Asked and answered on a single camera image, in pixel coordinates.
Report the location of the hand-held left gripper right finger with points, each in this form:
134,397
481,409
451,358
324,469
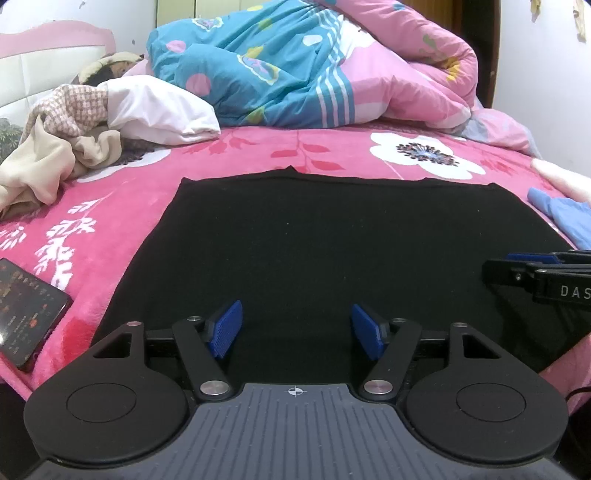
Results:
367,330

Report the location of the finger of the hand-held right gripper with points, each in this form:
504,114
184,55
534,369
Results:
531,256
505,273

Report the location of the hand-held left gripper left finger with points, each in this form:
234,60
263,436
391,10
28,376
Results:
226,330

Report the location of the black t-shirt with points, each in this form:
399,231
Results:
323,240

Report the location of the folded light blue shirt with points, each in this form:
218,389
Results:
568,217

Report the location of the cream cloth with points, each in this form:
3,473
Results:
563,177

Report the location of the pink floral blanket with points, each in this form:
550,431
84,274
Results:
115,198

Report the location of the black smartphone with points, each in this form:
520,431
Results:
27,314

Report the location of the white garment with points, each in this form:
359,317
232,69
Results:
157,110

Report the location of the brown wooden door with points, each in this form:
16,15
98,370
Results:
475,27

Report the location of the beige garment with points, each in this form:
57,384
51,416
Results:
37,166

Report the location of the blue and pink quilt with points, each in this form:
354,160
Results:
277,69

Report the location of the green leaf-patterned pillow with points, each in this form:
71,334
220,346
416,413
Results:
8,138

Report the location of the pink and white headboard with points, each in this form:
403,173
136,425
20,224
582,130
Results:
46,69

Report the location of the cream wardrobe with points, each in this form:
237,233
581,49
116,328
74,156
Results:
221,4

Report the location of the yellowish wall decoration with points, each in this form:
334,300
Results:
535,9
579,21

